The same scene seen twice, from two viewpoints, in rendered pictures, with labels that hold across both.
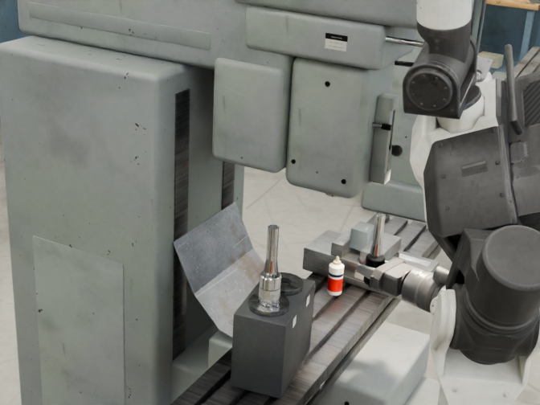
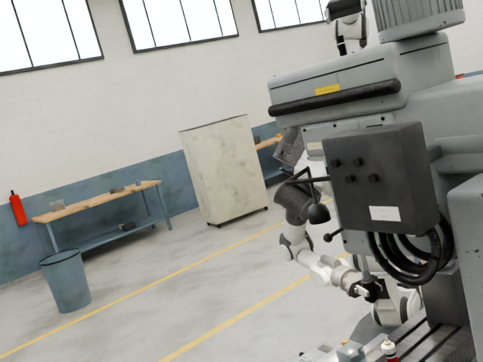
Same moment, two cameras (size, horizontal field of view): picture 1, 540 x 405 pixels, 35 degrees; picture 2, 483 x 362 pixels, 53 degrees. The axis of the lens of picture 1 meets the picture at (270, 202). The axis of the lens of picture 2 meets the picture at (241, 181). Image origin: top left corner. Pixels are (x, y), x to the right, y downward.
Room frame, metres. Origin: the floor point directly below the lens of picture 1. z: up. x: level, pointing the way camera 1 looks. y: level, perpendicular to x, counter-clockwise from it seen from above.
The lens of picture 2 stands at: (3.39, 0.19, 1.85)
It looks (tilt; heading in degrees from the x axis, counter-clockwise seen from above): 9 degrees down; 209
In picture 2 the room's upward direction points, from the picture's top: 15 degrees counter-clockwise
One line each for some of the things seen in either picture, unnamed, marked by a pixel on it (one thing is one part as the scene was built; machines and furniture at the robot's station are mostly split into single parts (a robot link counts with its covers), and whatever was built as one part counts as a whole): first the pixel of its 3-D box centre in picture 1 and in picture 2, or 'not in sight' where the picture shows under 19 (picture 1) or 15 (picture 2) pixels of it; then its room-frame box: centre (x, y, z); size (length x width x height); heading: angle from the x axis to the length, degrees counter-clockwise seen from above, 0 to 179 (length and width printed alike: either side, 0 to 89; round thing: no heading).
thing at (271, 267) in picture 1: (272, 251); not in sight; (1.64, -0.01, 1.27); 0.03 x 0.03 x 0.11
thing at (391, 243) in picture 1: (380, 250); (339, 359); (2.15, -0.31, 1.04); 0.15 x 0.06 x 0.04; 151
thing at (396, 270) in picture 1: (405, 282); (353, 282); (1.81, -0.33, 1.13); 0.13 x 0.12 x 0.10; 139
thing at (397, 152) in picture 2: not in sight; (376, 179); (2.40, -0.04, 1.62); 0.20 x 0.09 x 0.21; 64
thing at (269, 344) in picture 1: (274, 329); (451, 283); (1.69, -0.03, 1.05); 0.22 x 0.12 x 0.20; 162
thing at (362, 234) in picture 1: (362, 236); (351, 357); (2.18, -0.26, 1.07); 0.06 x 0.05 x 0.06; 151
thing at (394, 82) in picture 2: not in sight; (326, 100); (2.11, -0.19, 1.79); 0.45 x 0.04 x 0.04; 64
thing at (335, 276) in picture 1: (336, 274); (389, 353); (2.06, -0.19, 1.01); 0.04 x 0.04 x 0.11
